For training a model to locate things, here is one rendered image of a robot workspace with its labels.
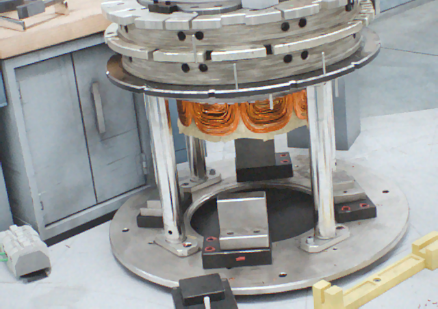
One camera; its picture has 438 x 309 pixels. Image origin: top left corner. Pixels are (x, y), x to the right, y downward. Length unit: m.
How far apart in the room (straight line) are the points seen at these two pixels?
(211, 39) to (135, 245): 0.31
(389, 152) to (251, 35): 0.49
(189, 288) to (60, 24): 0.39
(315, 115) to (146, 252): 0.27
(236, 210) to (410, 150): 0.42
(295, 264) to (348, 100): 0.41
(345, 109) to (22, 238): 0.53
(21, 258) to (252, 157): 0.35
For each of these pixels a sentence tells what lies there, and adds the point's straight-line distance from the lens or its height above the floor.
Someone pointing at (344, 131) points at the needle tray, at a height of 0.81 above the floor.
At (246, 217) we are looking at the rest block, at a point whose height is 0.85.
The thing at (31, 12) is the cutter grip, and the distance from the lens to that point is 1.09.
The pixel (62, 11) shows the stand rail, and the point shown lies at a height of 1.07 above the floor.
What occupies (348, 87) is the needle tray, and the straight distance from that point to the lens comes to 1.33.
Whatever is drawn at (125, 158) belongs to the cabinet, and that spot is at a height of 0.86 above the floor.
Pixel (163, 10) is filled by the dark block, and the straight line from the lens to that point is 0.92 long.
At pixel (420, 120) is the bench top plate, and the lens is 1.46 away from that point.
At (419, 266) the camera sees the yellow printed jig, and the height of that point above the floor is 0.79.
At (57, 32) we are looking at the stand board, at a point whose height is 1.06.
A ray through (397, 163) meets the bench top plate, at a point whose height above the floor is 0.78.
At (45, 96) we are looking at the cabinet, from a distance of 1.11.
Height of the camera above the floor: 1.29
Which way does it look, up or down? 21 degrees down
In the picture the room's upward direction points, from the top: 6 degrees counter-clockwise
